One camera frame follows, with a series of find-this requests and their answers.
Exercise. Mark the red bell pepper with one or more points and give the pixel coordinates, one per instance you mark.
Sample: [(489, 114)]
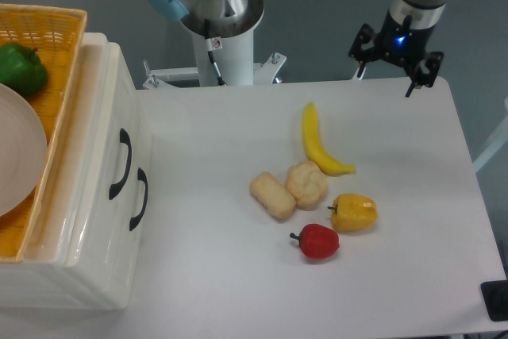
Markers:
[(317, 242)]

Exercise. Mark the green bell pepper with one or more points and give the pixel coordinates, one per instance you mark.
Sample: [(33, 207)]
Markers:
[(22, 70)]

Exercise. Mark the orange woven basket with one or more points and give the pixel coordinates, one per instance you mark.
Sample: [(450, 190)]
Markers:
[(57, 33)]

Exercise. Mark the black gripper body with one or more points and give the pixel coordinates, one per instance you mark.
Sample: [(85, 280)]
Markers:
[(400, 45)]

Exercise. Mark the beige plate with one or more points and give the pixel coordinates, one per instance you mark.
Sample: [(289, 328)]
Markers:
[(23, 149)]

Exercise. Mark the white drawer cabinet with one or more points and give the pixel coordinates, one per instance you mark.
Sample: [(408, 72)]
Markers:
[(39, 281)]

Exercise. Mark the black lower drawer handle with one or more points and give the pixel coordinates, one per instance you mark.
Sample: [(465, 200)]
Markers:
[(141, 199)]

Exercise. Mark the black top drawer handle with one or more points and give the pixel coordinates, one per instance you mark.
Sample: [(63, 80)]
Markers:
[(123, 164)]

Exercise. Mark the black drawer handle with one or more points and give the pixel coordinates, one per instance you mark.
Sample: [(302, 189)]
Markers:
[(141, 199), (123, 164)]

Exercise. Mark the round bread bun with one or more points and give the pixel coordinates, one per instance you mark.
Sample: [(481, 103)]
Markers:
[(307, 183)]

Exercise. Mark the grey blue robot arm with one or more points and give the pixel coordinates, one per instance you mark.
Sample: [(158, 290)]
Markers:
[(420, 14)]

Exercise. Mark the white drawer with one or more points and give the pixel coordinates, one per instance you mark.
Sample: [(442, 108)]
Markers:
[(102, 257)]

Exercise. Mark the yellow bell pepper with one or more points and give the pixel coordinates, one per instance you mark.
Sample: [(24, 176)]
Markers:
[(352, 212)]

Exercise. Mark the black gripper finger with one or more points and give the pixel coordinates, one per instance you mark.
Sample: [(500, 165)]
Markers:
[(423, 73), (364, 49)]

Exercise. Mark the white table frame leg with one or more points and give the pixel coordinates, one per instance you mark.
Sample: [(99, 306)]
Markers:
[(494, 142)]

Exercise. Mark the yellow banana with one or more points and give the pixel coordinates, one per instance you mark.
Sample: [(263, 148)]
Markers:
[(314, 148)]

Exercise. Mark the oblong bread roll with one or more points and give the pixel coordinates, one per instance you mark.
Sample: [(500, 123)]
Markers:
[(273, 195)]

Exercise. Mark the black device at edge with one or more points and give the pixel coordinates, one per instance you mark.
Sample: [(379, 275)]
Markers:
[(495, 298)]

